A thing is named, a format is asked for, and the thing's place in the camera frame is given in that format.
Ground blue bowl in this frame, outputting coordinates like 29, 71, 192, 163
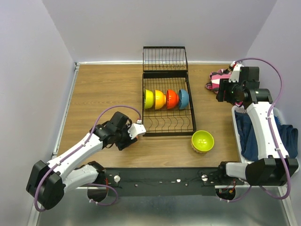
178, 89, 189, 110

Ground yellow-green bowl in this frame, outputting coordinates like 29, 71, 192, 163
143, 89, 154, 109

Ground lime green bowl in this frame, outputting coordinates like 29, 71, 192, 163
191, 130, 214, 147

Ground red-orange bowl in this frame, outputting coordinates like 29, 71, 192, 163
166, 89, 179, 109

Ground orange-yellow bowl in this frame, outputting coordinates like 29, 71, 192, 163
155, 90, 166, 110

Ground cream ribbed bowl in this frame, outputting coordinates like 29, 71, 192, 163
191, 142, 213, 154

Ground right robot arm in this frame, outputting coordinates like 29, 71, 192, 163
216, 64, 299, 186

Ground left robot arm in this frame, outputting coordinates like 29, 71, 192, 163
26, 112, 146, 212

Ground pink camouflage garment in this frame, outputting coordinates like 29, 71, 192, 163
205, 69, 231, 94

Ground white laundry basket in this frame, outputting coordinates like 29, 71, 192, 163
232, 106, 299, 163

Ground blue denim jeans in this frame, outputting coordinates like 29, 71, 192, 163
235, 112, 298, 161

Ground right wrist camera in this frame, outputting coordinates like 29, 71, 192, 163
229, 61, 243, 83

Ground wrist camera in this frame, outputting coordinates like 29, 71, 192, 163
229, 61, 243, 83
128, 119, 146, 140

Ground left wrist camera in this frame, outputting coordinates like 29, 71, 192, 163
128, 119, 146, 140

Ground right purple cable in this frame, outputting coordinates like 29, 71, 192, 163
217, 57, 293, 203

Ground purple cable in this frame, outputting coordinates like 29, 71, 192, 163
34, 105, 143, 212
217, 57, 293, 203

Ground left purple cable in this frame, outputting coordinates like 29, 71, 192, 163
34, 105, 143, 212

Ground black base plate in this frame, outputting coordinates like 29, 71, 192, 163
100, 167, 244, 197

